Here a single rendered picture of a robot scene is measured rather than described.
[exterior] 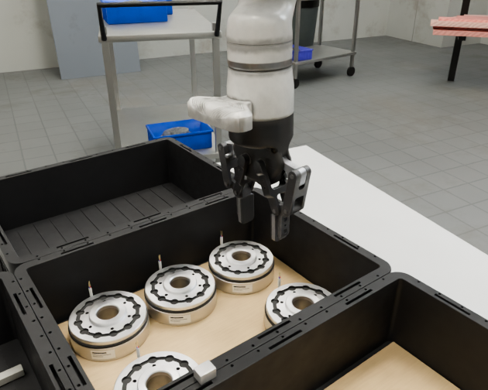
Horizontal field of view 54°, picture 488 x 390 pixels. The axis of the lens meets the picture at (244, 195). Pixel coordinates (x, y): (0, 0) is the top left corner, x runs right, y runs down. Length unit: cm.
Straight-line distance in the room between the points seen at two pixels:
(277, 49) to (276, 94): 5
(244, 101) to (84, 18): 521
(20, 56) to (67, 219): 532
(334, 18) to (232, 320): 716
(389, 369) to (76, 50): 527
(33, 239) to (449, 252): 85
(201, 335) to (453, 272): 59
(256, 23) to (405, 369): 45
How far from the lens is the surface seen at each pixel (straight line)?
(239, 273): 74
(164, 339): 68
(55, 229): 96
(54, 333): 57
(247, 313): 71
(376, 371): 66
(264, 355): 51
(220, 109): 49
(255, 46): 50
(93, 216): 98
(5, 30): 620
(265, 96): 51
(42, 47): 625
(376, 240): 114
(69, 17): 567
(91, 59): 570
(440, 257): 113
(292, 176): 52
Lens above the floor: 130
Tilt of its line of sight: 28 degrees down
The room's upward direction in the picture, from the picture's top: straight up
